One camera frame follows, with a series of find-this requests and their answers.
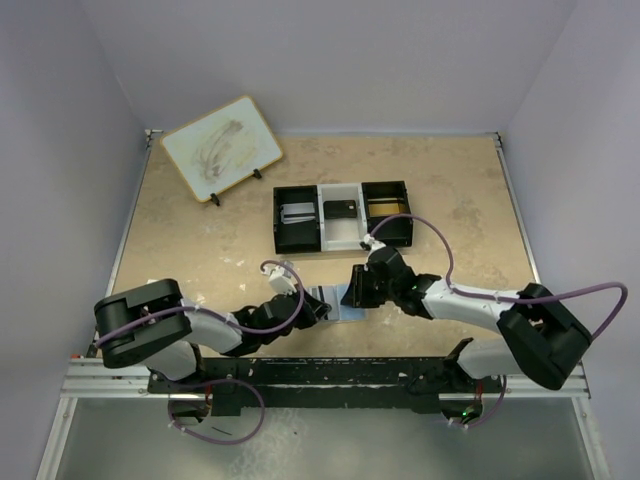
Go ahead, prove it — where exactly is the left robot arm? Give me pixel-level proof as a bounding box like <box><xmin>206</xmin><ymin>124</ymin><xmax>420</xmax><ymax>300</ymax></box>
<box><xmin>94</xmin><ymin>279</ymin><xmax>332</xmax><ymax>382</ymax></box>

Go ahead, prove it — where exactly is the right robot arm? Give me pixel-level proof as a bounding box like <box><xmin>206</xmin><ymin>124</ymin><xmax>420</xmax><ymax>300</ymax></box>
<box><xmin>341</xmin><ymin>247</ymin><xmax>593</xmax><ymax>390</ymax></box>

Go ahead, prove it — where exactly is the gold card in bin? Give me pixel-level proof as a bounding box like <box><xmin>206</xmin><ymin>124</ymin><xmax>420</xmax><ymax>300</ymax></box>
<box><xmin>367</xmin><ymin>199</ymin><xmax>406</xmax><ymax>217</ymax></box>

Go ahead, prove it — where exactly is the black card in bin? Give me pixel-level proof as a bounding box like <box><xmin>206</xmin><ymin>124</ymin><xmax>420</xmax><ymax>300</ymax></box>
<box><xmin>323</xmin><ymin>199</ymin><xmax>358</xmax><ymax>220</ymax></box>

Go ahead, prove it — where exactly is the silver cards stack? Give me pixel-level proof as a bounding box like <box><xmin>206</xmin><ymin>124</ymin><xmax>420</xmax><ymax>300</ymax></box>
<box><xmin>279</xmin><ymin>202</ymin><xmax>316</xmax><ymax>225</ymax></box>

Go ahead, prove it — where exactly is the middle white tray bin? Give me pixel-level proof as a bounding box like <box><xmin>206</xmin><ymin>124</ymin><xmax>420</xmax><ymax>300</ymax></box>
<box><xmin>317</xmin><ymin>183</ymin><xmax>367</xmax><ymax>252</ymax></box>

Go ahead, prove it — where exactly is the left black tray bin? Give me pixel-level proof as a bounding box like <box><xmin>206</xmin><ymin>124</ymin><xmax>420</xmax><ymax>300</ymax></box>
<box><xmin>273</xmin><ymin>185</ymin><xmax>321</xmax><ymax>255</ymax></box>

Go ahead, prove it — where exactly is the black tray bin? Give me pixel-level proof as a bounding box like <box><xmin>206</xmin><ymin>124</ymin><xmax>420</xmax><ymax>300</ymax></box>
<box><xmin>273</xmin><ymin>185</ymin><xmax>321</xmax><ymax>255</ymax></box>
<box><xmin>361</xmin><ymin>181</ymin><xmax>413</xmax><ymax>248</ymax></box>

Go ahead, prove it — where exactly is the right black tray bin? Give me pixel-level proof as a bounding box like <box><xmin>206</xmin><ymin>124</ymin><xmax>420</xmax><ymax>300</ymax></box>
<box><xmin>361</xmin><ymin>181</ymin><xmax>413</xmax><ymax>248</ymax></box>

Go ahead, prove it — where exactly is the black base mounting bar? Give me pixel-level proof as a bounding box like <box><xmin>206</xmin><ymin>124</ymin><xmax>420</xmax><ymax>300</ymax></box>
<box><xmin>148</xmin><ymin>357</ymin><xmax>501</xmax><ymax>417</ymax></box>

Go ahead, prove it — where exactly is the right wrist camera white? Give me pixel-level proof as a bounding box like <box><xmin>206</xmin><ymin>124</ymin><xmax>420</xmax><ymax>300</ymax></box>
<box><xmin>359</xmin><ymin>233</ymin><xmax>387</xmax><ymax>261</ymax></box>

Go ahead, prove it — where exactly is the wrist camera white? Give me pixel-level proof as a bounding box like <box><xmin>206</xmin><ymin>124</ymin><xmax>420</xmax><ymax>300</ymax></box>
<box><xmin>260</xmin><ymin>262</ymin><xmax>297</xmax><ymax>295</ymax></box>
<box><xmin>359</xmin><ymin>233</ymin><xmax>387</xmax><ymax>261</ymax></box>

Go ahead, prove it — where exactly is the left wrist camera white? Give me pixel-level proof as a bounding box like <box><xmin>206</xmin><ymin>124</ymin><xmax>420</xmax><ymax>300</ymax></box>
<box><xmin>260</xmin><ymin>262</ymin><xmax>297</xmax><ymax>295</ymax></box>

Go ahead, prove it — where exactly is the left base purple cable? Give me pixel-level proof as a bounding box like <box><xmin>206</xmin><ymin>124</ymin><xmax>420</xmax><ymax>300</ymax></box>
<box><xmin>167</xmin><ymin>377</ymin><xmax>267</xmax><ymax>445</ymax></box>

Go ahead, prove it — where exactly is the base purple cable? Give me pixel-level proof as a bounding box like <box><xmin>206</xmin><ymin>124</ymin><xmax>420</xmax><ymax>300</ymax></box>
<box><xmin>447</xmin><ymin>372</ymin><xmax>507</xmax><ymax>431</ymax></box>
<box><xmin>167</xmin><ymin>377</ymin><xmax>267</xmax><ymax>445</ymax></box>

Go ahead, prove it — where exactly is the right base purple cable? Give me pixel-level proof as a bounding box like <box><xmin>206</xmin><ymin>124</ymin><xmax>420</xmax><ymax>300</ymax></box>
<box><xmin>447</xmin><ymin>372</ymin><xmax>507</xmax><ymax>431</ymax></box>

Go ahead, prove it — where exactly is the whiteboard with yellow frame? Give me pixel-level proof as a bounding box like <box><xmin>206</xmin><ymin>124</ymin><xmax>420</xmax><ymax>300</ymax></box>
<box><xmin>160</xmin><ymin>95</ymin><xmax>284</xmax><ymax>204</ymax></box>

